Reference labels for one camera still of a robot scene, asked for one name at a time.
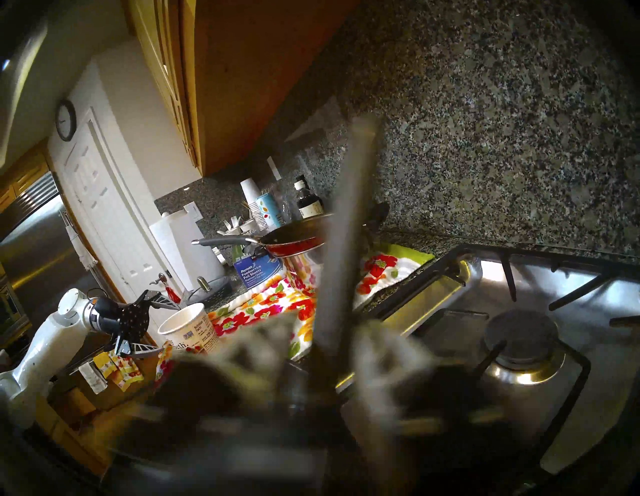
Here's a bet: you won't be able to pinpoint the blue foil sheets box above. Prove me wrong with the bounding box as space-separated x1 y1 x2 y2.
232 254 285 291

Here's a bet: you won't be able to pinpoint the wooden cabinet above refrigerator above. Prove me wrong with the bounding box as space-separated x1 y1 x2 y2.
0 142 53 213

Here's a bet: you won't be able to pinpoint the white panel door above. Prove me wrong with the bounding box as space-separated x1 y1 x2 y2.
47 107 186 346

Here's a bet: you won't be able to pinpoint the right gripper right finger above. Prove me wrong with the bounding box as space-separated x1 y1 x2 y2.
352 322 501 441

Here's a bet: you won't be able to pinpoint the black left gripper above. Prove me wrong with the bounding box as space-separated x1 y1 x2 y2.
95 292 182 359

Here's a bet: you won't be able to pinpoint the white paper cup stack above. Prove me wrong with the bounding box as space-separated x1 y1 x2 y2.
240 177 268 232

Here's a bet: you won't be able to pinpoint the stainless steel gas cooktop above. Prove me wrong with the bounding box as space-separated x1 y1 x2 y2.
340 243 640 496

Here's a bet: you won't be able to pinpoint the stainless steel pot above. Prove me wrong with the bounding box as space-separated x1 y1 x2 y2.
282 202 391 291

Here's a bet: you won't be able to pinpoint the stainless steel refrigerator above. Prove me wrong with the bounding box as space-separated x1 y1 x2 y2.
0 170 101 346

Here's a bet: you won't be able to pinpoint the wooden upper cabinet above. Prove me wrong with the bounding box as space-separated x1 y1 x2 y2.
125 0 361 177

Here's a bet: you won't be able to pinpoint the dark bottle white label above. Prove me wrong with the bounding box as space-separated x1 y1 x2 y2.
294 181 326 220

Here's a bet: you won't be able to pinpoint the black round burner cap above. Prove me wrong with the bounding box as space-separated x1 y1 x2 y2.
472 307 568 386

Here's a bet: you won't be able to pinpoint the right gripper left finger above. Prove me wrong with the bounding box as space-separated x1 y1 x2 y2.
165 315 301 426

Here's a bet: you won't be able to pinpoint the round wall clock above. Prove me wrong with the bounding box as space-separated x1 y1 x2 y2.
55 99 78 142

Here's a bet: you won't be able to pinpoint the red frying pan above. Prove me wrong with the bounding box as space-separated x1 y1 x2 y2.
191 212 336 258

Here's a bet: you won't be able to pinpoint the blue patterned paper cups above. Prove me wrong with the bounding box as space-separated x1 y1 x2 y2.
255 192 283 231

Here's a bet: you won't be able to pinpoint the floral kitchen towel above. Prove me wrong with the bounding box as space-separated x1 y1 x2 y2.
92 243 436 393

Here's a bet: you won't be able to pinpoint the white paper towel roll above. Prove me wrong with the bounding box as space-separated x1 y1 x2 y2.
149 207 226 293

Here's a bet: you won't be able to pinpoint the white utensil holder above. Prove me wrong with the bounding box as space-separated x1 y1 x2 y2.
217 215 246 237

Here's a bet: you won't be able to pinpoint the grey handled metal spoon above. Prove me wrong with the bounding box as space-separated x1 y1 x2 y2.
310 115 383 386

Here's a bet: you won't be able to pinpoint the white paper oats cup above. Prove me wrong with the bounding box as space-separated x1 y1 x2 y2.
157 302 221 355

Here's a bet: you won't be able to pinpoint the white hanging towel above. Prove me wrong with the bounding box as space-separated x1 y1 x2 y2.
62 210 98 271

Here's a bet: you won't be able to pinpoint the wooden lower cabinets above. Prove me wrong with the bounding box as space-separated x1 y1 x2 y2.
30 345 171 476

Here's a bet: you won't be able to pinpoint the black pot lid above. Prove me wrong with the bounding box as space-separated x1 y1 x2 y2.
182 276 233 307

